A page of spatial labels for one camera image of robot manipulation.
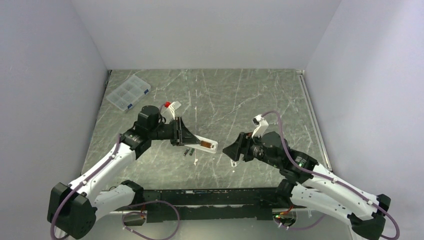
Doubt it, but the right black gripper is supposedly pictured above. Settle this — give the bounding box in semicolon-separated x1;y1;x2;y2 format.
222;130;281;169

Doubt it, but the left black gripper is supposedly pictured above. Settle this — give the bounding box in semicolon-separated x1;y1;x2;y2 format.
149;116;200;147

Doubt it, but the white remote control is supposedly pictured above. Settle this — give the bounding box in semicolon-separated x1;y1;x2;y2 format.
186;135;219;154

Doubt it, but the white battery cover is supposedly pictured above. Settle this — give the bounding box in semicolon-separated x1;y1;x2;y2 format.
230;160;237;168

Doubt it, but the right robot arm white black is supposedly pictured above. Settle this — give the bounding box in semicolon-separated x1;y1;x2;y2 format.
222;131;391;240

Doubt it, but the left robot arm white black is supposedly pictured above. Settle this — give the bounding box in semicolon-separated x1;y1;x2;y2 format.
47;105;201;240

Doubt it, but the black green battery left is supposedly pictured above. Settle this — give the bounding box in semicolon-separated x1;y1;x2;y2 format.
183;148;190;156

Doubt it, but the clear plastic compartment box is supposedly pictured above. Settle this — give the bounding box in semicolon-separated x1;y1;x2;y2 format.
106;74;152;112

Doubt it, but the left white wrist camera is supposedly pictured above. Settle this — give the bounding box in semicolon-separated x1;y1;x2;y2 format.
159;101;181;124

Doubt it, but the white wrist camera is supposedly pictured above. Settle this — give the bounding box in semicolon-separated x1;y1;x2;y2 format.
159;101;181;124
251;114;269;138

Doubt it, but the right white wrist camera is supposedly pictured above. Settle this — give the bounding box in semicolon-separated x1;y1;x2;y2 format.
251;114;269;138

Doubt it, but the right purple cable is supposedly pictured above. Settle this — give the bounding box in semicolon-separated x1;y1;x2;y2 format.
261;110;401;240

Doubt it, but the purple cable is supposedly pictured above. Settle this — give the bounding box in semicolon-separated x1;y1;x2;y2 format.
49;134;123;240
261;110;401;240

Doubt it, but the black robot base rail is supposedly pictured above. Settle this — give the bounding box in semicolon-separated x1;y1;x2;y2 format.
110;188;309;223

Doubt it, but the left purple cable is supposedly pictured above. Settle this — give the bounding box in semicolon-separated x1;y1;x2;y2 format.
49;134;123;240

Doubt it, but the aluminium rail right edge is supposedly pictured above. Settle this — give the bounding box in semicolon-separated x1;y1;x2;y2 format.
296;69;333;172

